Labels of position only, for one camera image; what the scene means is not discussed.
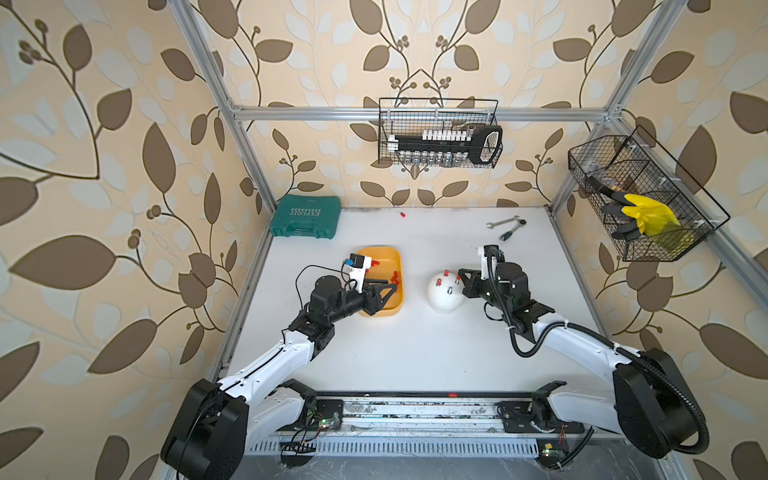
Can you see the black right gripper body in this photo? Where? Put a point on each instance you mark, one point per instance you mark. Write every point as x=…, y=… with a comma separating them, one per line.
x=478, y=287

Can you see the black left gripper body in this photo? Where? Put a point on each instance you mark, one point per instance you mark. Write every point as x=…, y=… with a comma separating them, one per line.
x=370, y=299

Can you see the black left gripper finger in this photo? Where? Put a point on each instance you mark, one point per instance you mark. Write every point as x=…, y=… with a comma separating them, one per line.
x=376, y=300
x=383, y=288

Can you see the white dome with screws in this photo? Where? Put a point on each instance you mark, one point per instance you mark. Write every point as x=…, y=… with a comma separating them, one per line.
x=446, y=298

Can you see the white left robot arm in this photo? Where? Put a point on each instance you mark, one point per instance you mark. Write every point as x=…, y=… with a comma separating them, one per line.
x=218, y=420

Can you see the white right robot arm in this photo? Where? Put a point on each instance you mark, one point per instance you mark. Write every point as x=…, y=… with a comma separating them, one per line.
x=647, y=399

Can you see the yellow plastic tray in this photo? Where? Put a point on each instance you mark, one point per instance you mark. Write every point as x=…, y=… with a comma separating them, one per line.
x=386, y=260

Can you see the silver combination wrench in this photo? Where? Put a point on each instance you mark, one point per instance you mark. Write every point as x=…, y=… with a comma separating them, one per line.
x=492, y=225

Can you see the green plastic tool case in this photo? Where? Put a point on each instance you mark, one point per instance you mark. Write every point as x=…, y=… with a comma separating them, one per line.
x=306, y=216

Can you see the black pliers in basket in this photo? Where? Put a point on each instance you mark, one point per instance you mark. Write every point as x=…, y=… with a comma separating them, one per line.
x=620, y=213

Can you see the yellow rubber glove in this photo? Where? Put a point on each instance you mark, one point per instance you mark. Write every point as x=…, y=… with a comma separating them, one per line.
x=648, y=216

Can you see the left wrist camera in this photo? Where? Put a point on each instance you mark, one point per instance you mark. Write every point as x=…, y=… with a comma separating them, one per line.
x=356, y=266

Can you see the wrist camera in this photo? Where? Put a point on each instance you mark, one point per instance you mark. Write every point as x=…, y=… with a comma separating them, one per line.
x=491, y=256
x=356, y=266

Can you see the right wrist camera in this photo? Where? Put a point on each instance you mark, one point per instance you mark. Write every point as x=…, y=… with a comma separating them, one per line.
x=491, y=256

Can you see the green handled ratchet wrench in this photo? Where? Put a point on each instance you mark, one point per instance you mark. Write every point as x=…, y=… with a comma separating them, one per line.
x=519, y=223

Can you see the socket set holder rail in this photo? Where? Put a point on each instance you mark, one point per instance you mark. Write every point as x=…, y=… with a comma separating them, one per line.
x=476, y=147

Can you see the black wire basket back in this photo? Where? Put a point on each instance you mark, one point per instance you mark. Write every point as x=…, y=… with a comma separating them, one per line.
x=412, y=115

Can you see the black wire basket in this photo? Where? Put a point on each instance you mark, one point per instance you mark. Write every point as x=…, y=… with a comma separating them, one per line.
x=639, y=164
x=412, y=115

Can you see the black wire basket right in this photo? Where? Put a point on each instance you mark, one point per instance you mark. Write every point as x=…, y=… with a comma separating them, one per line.
x=639, y=164

